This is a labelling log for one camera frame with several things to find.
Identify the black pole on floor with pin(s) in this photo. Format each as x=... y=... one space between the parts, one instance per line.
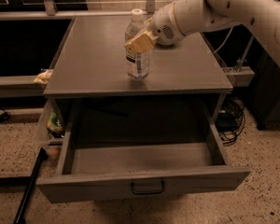
x=19 y=218

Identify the grey open top drawer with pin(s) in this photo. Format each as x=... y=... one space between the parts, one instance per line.
x=140 y=140

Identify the grey metal cabinet counter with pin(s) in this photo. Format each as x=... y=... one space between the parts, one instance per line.
x=94 y=62

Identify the black drawer handle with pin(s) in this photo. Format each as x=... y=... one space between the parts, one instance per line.
x=148 y=188

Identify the yellow snack bag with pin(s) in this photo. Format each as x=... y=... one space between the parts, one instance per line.
x=44 y=77

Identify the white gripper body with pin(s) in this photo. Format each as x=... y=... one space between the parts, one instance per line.
x=163 y=24

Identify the clear plastic water bottle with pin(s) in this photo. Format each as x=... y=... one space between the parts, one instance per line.
x=137 y=63

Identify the grey metal frame rail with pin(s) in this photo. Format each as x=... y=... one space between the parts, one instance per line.
x=68 y=13

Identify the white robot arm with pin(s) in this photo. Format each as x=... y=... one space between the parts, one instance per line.
x=260 y=17

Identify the clear plastic bin with snacks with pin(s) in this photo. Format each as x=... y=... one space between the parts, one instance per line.
x=50 y=129

